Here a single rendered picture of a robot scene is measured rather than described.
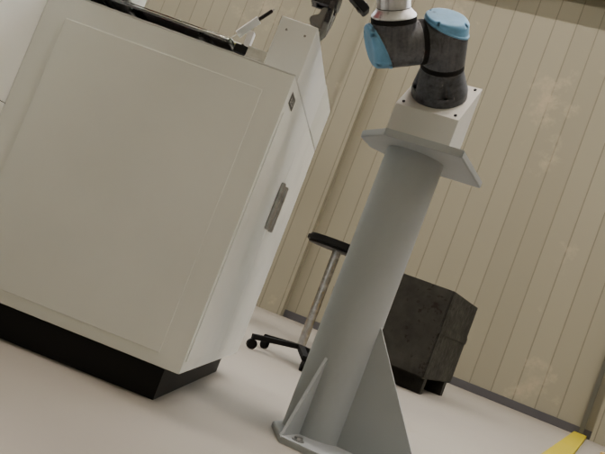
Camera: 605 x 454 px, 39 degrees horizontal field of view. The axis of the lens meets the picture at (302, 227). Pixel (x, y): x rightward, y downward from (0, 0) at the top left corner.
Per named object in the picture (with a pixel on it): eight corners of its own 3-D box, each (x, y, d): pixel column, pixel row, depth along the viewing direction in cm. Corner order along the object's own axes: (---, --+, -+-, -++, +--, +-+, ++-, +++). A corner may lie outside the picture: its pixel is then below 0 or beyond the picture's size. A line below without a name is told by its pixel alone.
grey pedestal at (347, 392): (451, 490, 231) (554, 207, 237) (417, 508, 191) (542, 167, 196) (288, 415, 251) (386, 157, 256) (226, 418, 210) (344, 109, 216)
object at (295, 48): (261, 68, 206) (282, 14, 206) (281, 118, 260) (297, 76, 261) (297, 81, 205) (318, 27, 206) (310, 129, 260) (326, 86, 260)
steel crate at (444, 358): (446, 396, 624) (479, 309, 629) (425, 397, 529) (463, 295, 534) (346, 355, 652) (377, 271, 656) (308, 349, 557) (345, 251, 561)
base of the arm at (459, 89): (477, 92, 232) (483, 59, 226) (447, 114, 223) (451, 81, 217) (430, 74, 239) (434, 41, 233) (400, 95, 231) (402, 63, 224)
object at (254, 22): (227, 50, 265) (243, 11, 266) (229, 54, 269) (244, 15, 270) (245, 57, 264) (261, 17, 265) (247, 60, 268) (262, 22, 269)
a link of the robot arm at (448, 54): (472, 70, 221) (479, 22, 213) (422, 75, 219) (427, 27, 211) (456, 48, 230) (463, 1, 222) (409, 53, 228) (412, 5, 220)
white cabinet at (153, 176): (-82, 309, 199) (51, -13, 204) (60, 308, 295) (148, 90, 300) (171, 411, 193) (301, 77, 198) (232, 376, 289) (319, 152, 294)
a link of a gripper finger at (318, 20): (303, 35, 247) (315, 5, 248) (323, 41, 246) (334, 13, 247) (302, 31, 244) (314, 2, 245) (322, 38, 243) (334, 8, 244)
